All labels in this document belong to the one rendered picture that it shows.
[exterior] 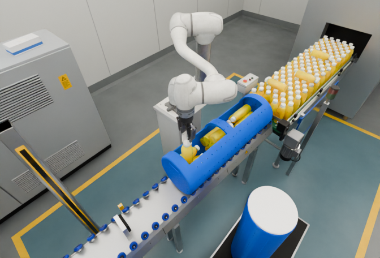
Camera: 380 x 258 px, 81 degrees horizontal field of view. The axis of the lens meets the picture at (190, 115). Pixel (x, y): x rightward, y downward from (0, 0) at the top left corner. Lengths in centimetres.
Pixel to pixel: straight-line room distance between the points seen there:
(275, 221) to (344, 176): 186
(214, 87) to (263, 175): 195
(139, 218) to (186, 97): 86
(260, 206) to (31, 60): 198
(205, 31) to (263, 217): 112
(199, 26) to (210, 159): 79
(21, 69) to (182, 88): 152
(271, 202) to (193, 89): 85
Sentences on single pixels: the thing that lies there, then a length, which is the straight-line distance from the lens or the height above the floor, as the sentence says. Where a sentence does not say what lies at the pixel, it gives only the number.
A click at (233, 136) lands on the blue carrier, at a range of 149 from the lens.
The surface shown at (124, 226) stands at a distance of 136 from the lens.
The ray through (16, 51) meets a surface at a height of 148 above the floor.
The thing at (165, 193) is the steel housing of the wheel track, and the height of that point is 93.
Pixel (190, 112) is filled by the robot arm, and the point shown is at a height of 159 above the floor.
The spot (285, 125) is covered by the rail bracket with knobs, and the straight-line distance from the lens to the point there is 193.
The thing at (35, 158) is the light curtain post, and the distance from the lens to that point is 122.
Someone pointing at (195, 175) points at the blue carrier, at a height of 117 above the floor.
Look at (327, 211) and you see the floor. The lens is 284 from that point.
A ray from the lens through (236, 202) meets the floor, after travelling 257.
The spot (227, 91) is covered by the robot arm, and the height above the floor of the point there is 171.
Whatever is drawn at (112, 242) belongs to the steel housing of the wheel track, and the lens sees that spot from 152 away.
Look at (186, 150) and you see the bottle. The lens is 128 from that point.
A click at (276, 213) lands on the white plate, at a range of 145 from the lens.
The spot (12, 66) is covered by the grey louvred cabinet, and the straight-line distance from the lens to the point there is 218.
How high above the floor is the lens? 231
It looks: 44 degrees down
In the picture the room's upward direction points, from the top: 2 degrees counter-clockwise
